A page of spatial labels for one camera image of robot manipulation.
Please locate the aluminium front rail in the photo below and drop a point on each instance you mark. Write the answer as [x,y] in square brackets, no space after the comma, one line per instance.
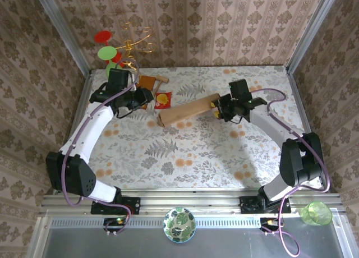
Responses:
[190,202]

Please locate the red plastic wine glass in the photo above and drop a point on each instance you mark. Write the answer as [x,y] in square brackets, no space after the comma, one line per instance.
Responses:
[102,37]

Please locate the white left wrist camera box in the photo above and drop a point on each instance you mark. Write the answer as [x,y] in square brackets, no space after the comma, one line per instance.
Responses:
[131,80]

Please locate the small left connector board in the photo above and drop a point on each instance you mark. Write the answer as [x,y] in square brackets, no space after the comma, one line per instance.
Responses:
[113,221]

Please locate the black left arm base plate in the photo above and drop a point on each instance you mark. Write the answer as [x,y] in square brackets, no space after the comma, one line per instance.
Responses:
[133,205]

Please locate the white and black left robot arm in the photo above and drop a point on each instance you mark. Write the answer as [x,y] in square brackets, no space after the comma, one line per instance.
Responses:
[89,129]

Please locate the small connector board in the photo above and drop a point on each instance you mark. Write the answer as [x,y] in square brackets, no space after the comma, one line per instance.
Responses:
[113,221]
[267,221]

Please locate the red snack packet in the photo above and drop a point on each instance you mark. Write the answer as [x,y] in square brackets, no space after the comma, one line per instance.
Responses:
[163,100]

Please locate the aluminium table side rail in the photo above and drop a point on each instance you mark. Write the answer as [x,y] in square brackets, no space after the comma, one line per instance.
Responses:
[80,115]
[297,84]

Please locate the green plastic wine glass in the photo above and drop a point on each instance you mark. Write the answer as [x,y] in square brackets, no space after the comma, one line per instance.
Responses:
[107,52]

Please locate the brown cardboard paper box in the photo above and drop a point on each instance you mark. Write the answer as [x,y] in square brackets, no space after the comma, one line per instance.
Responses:
[185,112]

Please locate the small wooden mallet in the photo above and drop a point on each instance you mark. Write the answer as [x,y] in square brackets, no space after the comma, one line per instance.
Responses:
[162,79]

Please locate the floral tablecloth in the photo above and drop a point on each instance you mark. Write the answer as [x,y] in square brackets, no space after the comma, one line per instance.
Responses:
[196,162]

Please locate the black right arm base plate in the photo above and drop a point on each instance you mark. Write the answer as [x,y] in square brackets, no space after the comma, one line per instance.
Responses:
[248,206]

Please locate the green transparent plastic cup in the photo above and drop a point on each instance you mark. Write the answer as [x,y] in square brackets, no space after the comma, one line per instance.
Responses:
[317,214]

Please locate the grey metal shelf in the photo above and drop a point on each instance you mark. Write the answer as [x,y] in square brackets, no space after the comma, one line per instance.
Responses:
[224,246]

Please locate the aluminium frame post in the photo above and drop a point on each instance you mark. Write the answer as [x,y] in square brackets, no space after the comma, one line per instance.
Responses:
[311,31]
[63,31]

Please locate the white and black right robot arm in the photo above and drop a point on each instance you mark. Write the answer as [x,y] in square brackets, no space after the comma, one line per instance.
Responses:
[269,123]

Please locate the leaf pattern bowl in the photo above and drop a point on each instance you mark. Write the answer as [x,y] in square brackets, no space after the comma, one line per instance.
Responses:
[179,225]

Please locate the small right connector board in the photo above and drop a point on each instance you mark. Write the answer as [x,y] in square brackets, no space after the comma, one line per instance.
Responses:
[267,221]

